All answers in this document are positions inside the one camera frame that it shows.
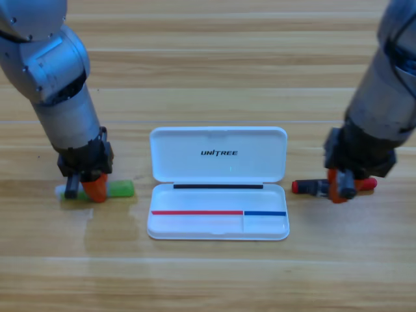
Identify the green highlighter pen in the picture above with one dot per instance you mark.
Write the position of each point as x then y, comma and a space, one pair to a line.
122, 188

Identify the red and black marker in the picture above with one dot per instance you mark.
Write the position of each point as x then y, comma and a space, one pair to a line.
305, 187

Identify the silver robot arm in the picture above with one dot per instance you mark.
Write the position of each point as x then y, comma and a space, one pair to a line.
380, 91
58, 81

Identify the white Unitree pencil case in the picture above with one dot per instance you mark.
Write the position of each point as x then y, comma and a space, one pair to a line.
217, 169

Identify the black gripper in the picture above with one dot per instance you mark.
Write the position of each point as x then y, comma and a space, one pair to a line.
360, 156
87, 156

